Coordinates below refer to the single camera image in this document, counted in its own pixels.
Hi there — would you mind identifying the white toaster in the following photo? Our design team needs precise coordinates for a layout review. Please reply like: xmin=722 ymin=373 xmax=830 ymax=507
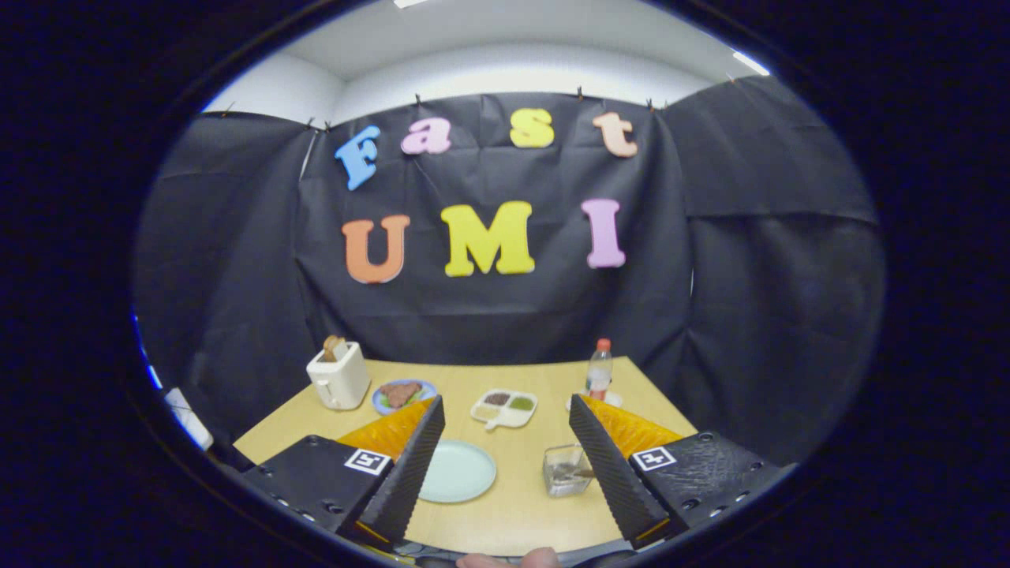
xmin=306 ymin=342 xmax=372 ymax=411

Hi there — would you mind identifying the metal wire basket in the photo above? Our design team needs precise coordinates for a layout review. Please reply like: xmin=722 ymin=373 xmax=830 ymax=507
xmin=542 ymin=443 xmax=597 ymax=498

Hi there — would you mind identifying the black backdrop cloth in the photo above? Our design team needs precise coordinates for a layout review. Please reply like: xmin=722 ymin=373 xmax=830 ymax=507
xmin=133 ymin=75 xmax=886 ymax=466

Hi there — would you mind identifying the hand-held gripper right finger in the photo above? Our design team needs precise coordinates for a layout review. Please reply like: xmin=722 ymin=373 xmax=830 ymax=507
xmin=568 ymin=393 xmax=782 ymax=551

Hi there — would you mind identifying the brown steak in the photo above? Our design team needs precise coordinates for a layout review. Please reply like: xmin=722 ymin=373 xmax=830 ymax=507
xmin=380 ymin=382 xmax=423 ymax=409

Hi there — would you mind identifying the blue plate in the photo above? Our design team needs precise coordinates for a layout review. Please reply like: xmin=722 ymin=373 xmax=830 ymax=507
xmin=372 ymin=379 xmax=438 ymax=417

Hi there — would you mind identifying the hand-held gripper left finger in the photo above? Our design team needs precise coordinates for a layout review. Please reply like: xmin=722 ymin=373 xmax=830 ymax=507
xmin=241 ymin=394 xmax=447 ymax=551

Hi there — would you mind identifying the white divided seasoning dish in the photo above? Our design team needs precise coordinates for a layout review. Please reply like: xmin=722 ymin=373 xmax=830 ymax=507
xmin=470 ymin=388 xmax=539 ymax=432

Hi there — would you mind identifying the light green plate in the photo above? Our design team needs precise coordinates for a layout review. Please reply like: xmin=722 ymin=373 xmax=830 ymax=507
xmin=418 ymin=439 xmax=498 ymax=504

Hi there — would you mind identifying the white coaster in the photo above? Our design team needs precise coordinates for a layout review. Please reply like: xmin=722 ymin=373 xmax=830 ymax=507
xmin=566 ymin=390 xmax=624 ymax=413

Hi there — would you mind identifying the clear bottle with red cap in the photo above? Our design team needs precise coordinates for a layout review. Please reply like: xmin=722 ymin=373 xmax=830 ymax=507
xmin=585 ymin=338 xmax=614 ymax=402

